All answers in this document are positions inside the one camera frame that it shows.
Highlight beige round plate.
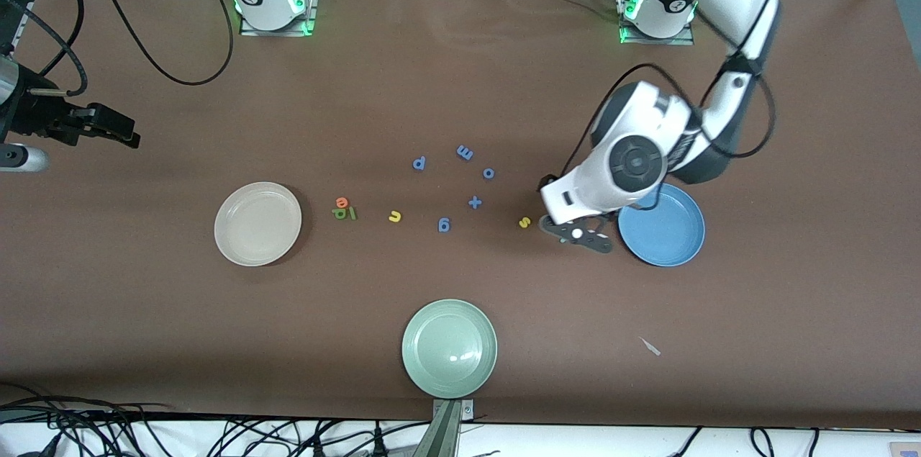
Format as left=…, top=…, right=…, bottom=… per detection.
left=214, top=181, right=303, bottom=268

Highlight blue round plate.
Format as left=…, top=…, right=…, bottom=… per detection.
left=617, top=184, right=707, bottom=268

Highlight green round plate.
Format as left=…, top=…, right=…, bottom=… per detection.
left=401, top=299, right=499, bottom=399

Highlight brown table cover sheet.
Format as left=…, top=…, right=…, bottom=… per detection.
left=0, top=0, right=921, bottom=423

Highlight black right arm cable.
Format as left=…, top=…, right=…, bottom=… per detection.
left=0, top=0, right=235, bottom=87

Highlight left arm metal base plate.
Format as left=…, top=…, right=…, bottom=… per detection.
left=619, top=0, right=696, bottom=47

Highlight grey metal camera mount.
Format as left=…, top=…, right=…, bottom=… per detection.
left=414, top=398, right=476, bottom=457

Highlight tangled black floor cables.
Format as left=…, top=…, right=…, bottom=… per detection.
left=0, top=381, right=432, bottom=457

